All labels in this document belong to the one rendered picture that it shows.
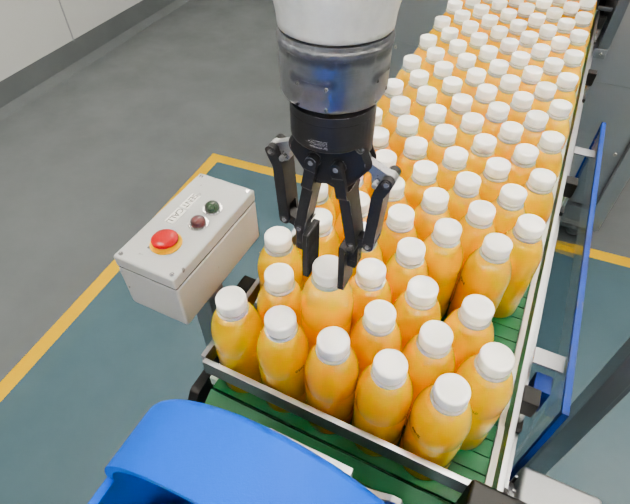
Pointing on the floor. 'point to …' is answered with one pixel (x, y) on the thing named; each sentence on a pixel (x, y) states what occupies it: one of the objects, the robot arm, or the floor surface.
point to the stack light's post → (599, 397)
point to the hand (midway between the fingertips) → (328, 255)
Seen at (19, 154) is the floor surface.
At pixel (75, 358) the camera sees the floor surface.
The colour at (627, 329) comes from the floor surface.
